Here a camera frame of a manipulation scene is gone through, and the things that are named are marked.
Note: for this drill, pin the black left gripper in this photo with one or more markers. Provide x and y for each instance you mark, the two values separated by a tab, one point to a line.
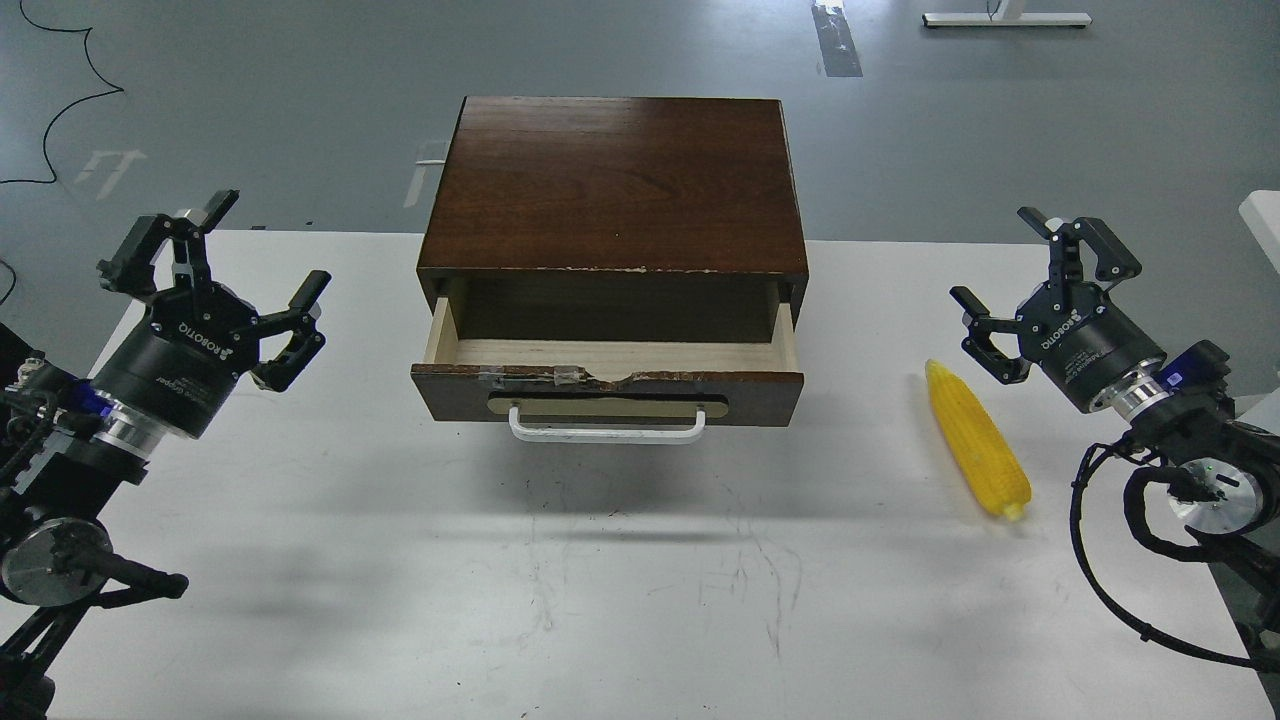
180	363

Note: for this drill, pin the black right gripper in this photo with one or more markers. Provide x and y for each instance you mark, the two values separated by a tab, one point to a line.
1087	350

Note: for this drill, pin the yellow corn cob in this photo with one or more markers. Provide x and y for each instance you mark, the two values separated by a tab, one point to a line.
990	468

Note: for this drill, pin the wooden drawer with white handle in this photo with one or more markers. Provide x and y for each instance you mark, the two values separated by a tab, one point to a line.
609	392

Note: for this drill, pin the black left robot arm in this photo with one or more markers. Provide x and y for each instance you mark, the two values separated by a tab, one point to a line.
69	442

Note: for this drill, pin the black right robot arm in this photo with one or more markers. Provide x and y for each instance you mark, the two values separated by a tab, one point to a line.
1202	479

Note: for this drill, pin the white table leg base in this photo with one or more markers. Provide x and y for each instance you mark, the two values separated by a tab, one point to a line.
1006	14

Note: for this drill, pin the grey tape strip on floor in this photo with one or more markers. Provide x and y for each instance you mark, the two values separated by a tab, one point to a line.
838	54

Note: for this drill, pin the dark wooden cabinet box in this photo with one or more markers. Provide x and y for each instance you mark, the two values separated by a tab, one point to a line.
619	218

